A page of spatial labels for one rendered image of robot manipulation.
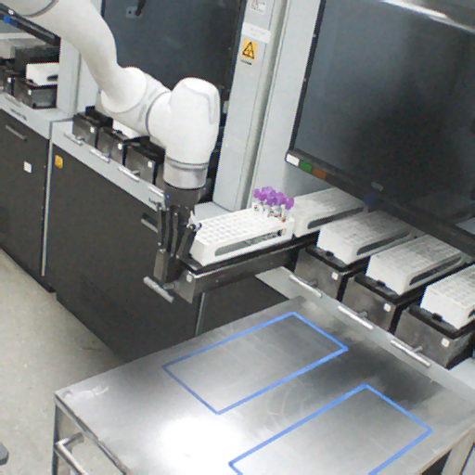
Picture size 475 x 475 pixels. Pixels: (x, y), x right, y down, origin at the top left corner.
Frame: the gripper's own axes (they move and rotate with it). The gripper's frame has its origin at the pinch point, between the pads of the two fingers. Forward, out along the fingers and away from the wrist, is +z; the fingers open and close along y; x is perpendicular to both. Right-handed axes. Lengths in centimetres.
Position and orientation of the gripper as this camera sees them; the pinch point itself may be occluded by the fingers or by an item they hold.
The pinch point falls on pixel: (170, 267)
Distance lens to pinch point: 157.1
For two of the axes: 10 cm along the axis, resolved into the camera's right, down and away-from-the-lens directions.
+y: -6.7, -4.3, 6.0
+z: -1.7, 8.8, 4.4
